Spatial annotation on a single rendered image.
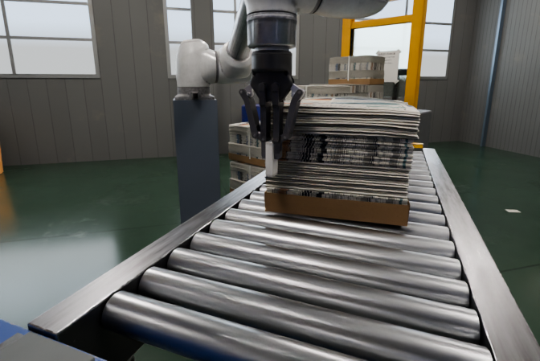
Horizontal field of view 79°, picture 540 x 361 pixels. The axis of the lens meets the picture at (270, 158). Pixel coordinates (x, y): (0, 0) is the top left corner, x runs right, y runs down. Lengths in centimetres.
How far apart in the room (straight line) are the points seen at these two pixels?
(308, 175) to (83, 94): 467
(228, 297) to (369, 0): 55
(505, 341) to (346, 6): 54
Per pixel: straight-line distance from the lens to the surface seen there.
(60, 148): 534
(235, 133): 200
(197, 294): 50
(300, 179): 68
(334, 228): 67
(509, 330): 50
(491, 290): 57
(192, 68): 158
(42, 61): 528
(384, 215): 68
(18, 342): 49
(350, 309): 49
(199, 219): 70
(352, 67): 284
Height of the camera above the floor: 107
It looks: 13 degrees down
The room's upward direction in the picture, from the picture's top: straight up
